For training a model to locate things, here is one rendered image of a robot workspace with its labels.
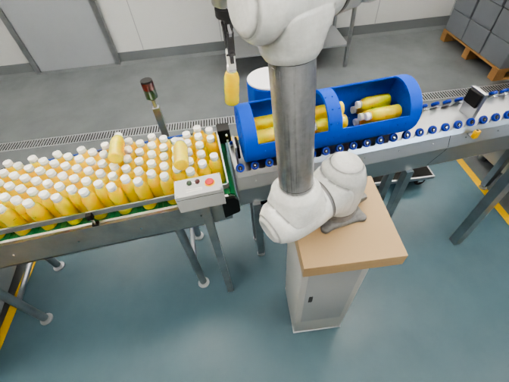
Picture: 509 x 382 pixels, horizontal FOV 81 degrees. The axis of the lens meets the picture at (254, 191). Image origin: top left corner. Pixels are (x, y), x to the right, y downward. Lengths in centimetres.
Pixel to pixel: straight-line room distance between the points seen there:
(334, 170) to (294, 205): 19
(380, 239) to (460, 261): 149
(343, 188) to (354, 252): 26
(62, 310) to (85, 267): 32
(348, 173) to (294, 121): 34
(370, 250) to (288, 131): 59
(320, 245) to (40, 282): 221
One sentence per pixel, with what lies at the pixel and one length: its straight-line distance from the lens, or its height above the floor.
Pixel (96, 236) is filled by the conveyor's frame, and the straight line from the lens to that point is 166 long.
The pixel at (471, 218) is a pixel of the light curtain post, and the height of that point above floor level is 30.
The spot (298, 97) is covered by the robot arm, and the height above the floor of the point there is 167.
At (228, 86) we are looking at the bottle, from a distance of 134.
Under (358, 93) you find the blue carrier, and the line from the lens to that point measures 177.
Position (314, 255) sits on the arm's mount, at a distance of 108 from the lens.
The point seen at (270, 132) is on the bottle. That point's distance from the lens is 143.
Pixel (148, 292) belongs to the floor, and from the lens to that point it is 235.
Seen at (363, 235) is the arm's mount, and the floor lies 107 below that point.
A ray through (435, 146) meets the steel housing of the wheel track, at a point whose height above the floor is 86.
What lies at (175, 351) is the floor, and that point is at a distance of 215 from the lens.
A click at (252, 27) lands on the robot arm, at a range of 55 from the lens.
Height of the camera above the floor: 202
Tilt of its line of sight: 49 degrees down
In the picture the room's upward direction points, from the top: 6 degrees counter-clockwise
